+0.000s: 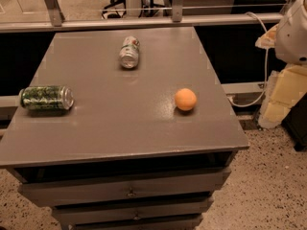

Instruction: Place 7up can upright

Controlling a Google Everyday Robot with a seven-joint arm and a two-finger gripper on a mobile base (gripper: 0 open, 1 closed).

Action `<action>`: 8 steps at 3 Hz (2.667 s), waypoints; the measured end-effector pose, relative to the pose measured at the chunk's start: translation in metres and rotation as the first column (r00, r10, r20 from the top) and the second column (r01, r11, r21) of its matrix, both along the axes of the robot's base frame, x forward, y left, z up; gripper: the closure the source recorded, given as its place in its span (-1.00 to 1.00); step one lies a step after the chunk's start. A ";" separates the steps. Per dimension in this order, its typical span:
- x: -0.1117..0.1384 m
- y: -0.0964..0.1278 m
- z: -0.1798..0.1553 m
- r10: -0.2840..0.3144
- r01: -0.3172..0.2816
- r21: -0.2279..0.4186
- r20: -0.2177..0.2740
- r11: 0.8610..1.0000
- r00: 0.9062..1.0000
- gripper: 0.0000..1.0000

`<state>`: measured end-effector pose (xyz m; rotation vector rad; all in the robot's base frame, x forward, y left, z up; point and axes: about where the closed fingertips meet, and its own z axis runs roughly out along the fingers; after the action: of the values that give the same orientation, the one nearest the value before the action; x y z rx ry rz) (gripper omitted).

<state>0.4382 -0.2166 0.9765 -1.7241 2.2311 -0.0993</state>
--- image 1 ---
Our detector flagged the black office chair base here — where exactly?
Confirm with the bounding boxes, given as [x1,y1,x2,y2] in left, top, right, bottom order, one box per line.
[101,0,165,19]

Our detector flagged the silver green 7up can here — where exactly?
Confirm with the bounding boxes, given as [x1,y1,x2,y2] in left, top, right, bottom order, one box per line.
[119,36,140,69]

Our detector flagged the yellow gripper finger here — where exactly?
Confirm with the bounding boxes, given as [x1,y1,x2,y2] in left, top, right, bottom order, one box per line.
[255,28,276,49]
[258,64,307,128]

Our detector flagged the grey metal railing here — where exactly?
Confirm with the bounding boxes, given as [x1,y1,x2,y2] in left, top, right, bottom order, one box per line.
[0,0,295,33]

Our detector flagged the orange fruit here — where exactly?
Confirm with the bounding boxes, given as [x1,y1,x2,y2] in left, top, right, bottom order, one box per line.
[175,88,198,111]

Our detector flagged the white cable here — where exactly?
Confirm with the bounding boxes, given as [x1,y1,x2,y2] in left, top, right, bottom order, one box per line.
[227,11,271,108]

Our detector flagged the grey drawer cabinet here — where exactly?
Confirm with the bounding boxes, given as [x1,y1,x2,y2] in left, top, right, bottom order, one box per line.
[0,28,248,230]

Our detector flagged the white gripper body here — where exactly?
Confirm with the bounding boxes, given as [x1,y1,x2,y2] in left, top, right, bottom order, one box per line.
[275,0,307,65]

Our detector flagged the dark green soda can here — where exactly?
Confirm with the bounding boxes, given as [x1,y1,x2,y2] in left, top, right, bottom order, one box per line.
[19,85,74,110]

